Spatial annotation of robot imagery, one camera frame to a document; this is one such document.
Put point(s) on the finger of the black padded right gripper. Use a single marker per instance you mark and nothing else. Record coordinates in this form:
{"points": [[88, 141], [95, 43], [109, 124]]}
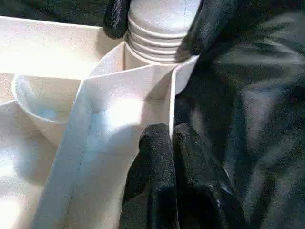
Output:
{"points": [[116, 16], [207, 26]]}

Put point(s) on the white plastic table top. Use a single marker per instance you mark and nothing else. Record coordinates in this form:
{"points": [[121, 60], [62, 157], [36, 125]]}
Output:
{"points": [[35, 59]]}

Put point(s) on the black mat cover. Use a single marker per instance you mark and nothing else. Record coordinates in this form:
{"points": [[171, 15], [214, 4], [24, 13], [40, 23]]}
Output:
{"points": [[262, 107]]}

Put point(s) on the white plastic table leg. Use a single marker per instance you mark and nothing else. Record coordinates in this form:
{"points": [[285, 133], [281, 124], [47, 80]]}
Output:
{"points": [[157, 23]]}

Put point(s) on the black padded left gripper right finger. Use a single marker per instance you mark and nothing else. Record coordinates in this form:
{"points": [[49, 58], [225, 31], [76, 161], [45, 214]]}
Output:
{"points": [[202, 186]]}

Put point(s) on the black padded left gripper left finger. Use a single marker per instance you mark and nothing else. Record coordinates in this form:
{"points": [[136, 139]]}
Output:
{"points": [[152, 171]]}

